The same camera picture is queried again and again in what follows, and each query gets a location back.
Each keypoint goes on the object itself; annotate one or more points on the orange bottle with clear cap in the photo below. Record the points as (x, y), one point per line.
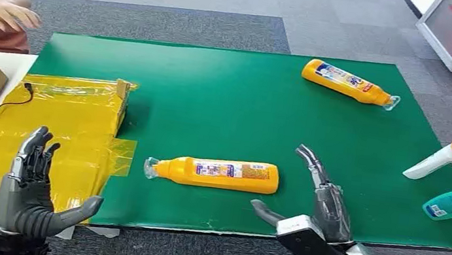
(224, 173)
(341, 82)

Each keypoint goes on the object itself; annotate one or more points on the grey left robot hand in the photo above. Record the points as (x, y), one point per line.
(24, 200)

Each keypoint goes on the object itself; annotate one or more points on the person's hand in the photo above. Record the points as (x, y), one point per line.
(7, 14)

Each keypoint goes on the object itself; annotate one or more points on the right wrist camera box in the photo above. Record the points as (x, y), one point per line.
(307, 242)

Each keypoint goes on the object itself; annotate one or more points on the yellow plastic-wrapped cardboard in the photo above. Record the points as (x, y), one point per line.
(73, 124)

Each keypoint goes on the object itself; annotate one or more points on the white tube with yellow cap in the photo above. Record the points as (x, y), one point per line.
(433, 162)

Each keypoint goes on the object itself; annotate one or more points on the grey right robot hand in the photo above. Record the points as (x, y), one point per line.
(332, 215)

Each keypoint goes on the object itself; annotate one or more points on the green table mat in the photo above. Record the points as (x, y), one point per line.
(232, 114)

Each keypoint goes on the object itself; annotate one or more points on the white paper scrap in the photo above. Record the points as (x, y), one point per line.
(65, 232)
(104, 231)

